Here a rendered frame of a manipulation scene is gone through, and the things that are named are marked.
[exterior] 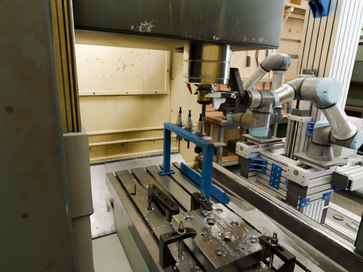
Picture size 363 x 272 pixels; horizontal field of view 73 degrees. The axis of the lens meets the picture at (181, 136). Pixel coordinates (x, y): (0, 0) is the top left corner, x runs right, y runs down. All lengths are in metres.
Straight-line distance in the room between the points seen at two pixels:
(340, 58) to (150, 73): 1.26
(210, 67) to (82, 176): 0.49
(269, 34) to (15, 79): 0.71
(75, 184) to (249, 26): 0.64
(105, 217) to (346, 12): 1.92
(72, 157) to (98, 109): 1.28
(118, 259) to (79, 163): 0.93
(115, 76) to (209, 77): 1.07
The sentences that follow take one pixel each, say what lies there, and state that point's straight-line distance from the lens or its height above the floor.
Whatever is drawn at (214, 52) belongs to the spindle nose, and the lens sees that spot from 0.80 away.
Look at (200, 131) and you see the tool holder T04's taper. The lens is 1.25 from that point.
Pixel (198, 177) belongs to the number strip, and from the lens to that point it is 1.43.
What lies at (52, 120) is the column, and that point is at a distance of 0.39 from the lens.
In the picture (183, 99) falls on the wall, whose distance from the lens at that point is 1.99.
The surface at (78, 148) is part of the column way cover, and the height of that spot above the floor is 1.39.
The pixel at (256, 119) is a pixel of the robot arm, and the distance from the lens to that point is 1.04.
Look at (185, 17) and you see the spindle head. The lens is 0.70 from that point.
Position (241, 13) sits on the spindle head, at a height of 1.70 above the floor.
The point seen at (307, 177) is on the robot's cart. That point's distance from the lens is 1.62.
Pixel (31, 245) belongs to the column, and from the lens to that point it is 0.47.
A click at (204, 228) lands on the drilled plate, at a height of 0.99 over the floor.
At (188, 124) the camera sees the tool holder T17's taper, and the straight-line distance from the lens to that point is 1.34.
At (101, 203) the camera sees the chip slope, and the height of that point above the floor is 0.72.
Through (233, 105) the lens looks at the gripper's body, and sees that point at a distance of 0.93.
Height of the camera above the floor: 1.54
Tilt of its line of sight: 15 degrees down
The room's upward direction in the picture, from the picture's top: 2 degrees clockwise
